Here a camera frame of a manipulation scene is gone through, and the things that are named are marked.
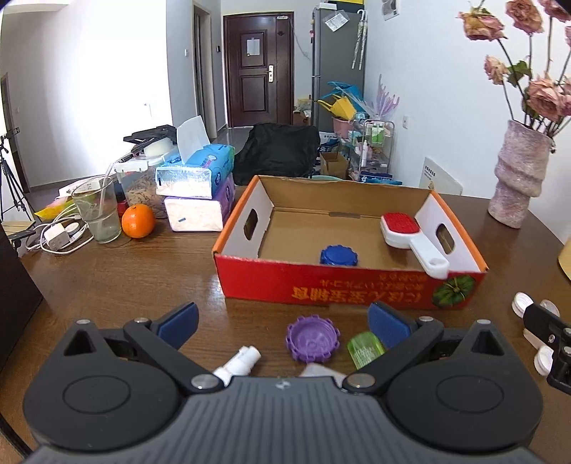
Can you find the pink bucket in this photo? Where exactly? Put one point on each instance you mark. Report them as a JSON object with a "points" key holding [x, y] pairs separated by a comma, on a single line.
{"points": [[342, 127]]}

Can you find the white round-lobed plastic piece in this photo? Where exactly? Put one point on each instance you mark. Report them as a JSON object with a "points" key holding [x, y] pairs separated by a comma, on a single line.
{"points": [[519, 303]]}

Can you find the flat white paper box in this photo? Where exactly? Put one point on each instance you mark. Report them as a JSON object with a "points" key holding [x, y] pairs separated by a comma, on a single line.
{"points": [[76, 186]]}

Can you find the yellow packet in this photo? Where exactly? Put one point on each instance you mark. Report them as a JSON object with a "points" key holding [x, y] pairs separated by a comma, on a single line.
{"points": [[49, 209]]}

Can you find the orange fruit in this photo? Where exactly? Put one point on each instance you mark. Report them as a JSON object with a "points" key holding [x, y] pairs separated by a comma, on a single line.
{"points": [[138, 221]]}

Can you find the drinking glass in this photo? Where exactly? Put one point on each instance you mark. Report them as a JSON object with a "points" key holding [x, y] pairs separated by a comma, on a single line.
{"points": [[99, 218]]}

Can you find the clear drinking straw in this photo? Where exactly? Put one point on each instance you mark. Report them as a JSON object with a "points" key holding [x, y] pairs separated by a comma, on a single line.
{"points": [[107, 178]]}

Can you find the black tripod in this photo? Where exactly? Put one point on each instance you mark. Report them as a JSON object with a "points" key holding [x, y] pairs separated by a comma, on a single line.
{"points": [[11, 178]]}

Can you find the clear food container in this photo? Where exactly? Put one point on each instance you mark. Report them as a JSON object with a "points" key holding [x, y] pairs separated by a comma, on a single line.
{"points": [[140, 187]]}

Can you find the blue toothed plastic lid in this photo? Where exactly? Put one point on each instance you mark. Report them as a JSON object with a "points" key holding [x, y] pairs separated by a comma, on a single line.
{"points": [[339, 255]]}

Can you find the blue pet food bag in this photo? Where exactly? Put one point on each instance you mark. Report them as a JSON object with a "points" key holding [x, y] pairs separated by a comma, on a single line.
{"points": [[379, 177]]}

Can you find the white plastic nozzle piece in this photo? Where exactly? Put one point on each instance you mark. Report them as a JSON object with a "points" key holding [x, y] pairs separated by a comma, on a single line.
{"points": [[238, 359]]}

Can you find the grey refrigerator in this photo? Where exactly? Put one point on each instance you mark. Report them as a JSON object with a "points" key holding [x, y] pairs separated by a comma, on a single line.
{"points": [[334, 67]]}

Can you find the brown cardboard box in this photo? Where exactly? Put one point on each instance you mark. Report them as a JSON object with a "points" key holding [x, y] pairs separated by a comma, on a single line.
{"points": [[299, 117]]}

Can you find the green translucent plastic case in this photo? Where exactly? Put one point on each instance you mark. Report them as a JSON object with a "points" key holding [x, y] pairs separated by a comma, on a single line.
{"points": [[365, 350]]}

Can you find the dried pink roses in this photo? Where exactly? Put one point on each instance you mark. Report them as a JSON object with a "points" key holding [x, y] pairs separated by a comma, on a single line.
{"points": [[542, 93]]}

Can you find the yellow box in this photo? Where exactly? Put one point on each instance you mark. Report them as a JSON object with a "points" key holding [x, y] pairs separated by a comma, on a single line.
{"points": [[350, 2]]}

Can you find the red and white brush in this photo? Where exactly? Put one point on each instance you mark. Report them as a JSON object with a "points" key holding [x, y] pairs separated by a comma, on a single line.
{"points": [[401, 227]]}

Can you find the red small box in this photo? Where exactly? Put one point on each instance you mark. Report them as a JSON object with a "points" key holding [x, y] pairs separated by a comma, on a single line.
{"points": [[121, 207]]}

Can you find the small open cardboard box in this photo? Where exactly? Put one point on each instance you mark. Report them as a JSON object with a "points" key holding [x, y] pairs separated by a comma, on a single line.
{"points": [[334, 166]]}

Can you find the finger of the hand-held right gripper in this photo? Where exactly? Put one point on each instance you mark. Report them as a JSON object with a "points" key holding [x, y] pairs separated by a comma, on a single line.
{"points": [[560, 328]]}

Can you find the clear plastic document pouch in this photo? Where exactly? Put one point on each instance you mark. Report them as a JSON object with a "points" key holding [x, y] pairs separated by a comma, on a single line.
{"points": [[337, 20]]}

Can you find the pink textured vase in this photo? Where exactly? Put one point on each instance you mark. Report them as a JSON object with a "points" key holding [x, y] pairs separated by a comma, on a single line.
{"points": [[519, 178]]}

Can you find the blue plastic items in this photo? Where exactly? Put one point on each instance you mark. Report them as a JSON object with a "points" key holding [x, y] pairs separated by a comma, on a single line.
{"points": [[345, 89]]}

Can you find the dark brown door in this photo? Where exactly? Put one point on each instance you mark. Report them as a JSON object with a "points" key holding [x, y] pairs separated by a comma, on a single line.
{"points": [[256, 76]]}

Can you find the purple fairy wings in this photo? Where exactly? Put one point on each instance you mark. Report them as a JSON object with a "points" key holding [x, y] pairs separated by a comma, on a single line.
{"points": [[382, 100]]}

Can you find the black folding stand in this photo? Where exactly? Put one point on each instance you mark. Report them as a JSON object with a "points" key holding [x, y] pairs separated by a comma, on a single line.
{"points": [[149, 133]]}

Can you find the yellow object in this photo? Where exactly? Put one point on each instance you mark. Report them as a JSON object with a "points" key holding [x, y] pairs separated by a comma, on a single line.
{"points": [[565, 267]]}

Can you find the purple tissue pack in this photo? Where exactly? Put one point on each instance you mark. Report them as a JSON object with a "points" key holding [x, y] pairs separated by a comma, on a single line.
{"points": [[200, 214]]}

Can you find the purple toothed plastic lid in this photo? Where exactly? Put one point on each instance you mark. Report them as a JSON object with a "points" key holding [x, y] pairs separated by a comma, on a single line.
{"points": [[312, 339]]}

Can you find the translucent plastic scrap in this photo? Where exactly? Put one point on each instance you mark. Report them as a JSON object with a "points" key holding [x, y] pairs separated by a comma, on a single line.
{"points": [[319, 371]]}

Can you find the blue tissue pack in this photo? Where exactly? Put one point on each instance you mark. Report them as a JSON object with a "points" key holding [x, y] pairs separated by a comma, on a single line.
{"points": [[200, 172]]}

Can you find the dark cabinet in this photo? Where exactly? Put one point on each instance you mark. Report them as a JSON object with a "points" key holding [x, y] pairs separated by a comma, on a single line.
{"points": [[18, 294]]}

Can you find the yellow plastic watering can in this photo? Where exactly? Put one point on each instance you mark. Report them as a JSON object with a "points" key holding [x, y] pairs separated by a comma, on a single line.
{"points": [[339, 108]]}

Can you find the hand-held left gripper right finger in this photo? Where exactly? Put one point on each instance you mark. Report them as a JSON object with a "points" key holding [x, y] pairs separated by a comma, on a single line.
{"points": [[388, 328]]}

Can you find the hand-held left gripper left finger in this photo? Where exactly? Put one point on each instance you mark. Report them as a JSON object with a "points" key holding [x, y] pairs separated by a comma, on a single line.
{"points": [[178, 323]]}

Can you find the red cardboard box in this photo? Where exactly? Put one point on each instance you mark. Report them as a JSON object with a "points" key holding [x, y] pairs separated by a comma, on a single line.
{"points": [[357, 252]]}

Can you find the paper notice on door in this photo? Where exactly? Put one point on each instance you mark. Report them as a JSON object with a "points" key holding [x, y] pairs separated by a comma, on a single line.
{"points": [[253, 46]]}

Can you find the white leaning board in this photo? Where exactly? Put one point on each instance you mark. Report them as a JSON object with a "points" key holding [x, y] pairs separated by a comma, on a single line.
{"points": [[439, 178]]}

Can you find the white round roll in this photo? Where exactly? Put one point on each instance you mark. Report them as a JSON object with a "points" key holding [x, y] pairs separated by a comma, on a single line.
{"points": [[157, 148]]}

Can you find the white charger plug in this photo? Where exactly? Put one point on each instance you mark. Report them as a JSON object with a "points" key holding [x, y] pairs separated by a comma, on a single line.
{"points": [[57, 236]]}

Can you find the black folding chair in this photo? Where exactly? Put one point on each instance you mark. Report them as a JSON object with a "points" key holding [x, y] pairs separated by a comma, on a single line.
{"points": [[276, 151]]}

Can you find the white hanging umbrellas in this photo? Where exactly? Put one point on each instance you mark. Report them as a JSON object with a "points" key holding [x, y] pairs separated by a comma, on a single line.
{"points": [[360, 35]]}

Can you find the white wall panel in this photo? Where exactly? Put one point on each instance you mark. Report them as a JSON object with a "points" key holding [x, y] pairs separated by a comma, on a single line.
{"points": [[390, 9]]}

